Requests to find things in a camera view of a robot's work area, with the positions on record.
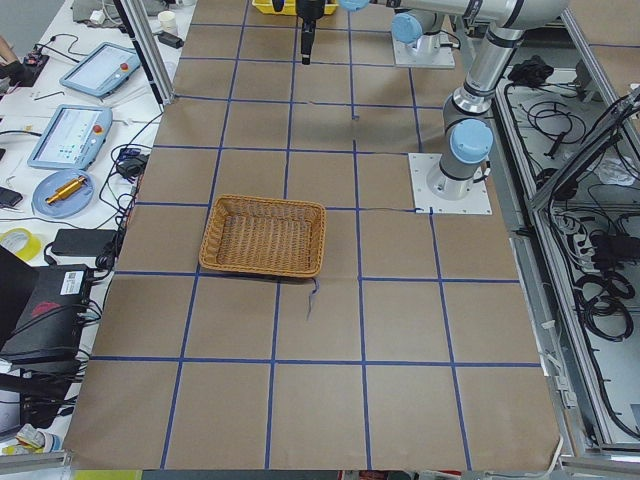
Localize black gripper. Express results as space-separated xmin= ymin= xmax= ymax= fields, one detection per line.
xmin=295 ymin=0 xmax=325 ymax=65

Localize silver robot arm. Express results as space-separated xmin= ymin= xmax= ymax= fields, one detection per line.
xmin=382 ymin=1 xmax=569 ymax=201

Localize yellow tape roll on desk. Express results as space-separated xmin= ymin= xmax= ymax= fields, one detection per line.
xmin=1 ymin=228 xmax=42 ymax=261

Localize yellow woven basket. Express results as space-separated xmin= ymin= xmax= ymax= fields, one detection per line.
xmin=251 ymin=0 xmax=338 ymax=16

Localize black power adapter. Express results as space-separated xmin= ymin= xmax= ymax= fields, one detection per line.
xmin=157 ymin=31 xmax=184 ymax=49

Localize far teach pendant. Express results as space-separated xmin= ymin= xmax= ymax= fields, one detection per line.
xmin=59 ymin=42 xmax=141 ymax=98

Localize teach pendant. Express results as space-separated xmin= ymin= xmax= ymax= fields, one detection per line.
xmin=59 ymin=42 xmax=141 ymax=98
xmin=27 ymin=104 xmax=113 ymax=170

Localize brown wicker basket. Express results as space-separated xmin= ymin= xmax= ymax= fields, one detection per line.
xmin=199 ymin=195 xmax=327 ymax=279

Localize near teach pendant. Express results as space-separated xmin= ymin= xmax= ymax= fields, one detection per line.
xmin=27 ymin=104 xmax=113 ymax=170

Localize brass cylinder part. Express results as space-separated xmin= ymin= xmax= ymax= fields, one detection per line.
xmin=46 ymin=176 xmax=87 ymax=205

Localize blue plate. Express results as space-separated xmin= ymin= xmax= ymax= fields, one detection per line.
xmin=31 ymin=169 xmax=95 ymax=219

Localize black computer box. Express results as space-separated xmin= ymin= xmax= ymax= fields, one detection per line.
xmin=1 ymin=248 xmax=94 ymax=365

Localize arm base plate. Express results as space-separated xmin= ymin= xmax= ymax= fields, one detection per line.
xmin=408 ymin=153 xmax=492 ymax=215
xmin=392 ymin=32 xmax=455 ymax=70

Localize aluminium frame post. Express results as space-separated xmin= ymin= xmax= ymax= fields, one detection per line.
xmin=114 ymin=0 xmax=175 ymax=106

